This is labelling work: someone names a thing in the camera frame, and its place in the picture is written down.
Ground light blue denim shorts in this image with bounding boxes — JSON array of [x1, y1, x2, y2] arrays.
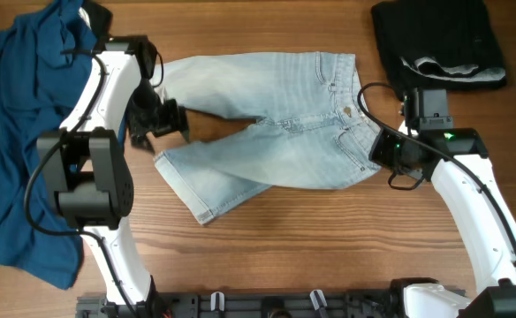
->
[[155, 52, 379, 224]]

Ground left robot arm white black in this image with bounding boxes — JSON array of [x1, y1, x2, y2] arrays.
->
[[24, 35, 188, 317]]

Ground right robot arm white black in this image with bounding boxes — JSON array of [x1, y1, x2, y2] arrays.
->
[[369, 88, 516, 317]]

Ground black garment under blue shirt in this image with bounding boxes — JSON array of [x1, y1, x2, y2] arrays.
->
[[81, 0, 113, 38]]

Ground folded black garment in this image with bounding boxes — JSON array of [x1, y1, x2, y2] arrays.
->
[[370, 0, 507, 99]]

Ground dark blue shirt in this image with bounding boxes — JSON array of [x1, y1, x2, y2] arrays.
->
[[0, 1, 97, 290]]

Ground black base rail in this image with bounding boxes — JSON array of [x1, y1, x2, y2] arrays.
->
[[75, 289, 467, 318]]

